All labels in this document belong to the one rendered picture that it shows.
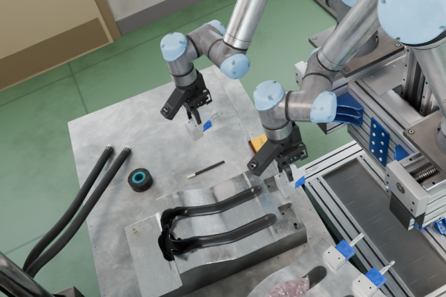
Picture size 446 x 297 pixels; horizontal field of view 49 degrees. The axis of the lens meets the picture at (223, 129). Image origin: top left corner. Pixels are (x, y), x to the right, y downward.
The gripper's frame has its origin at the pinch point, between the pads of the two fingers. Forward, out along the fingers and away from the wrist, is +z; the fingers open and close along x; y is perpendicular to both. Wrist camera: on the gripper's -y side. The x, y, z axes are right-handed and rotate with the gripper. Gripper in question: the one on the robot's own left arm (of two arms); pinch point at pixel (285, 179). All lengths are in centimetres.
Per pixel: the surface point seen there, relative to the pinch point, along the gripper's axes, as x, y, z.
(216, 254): -8.9, -27.8, 3.0
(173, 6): 243, 26, 70
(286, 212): -4.4, -3.9, 8.5
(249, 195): 5.2, -10.8, 5.4
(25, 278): 3, -74, -14
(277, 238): -12.0, -10.8, 6.2
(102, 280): 8, -62, 11
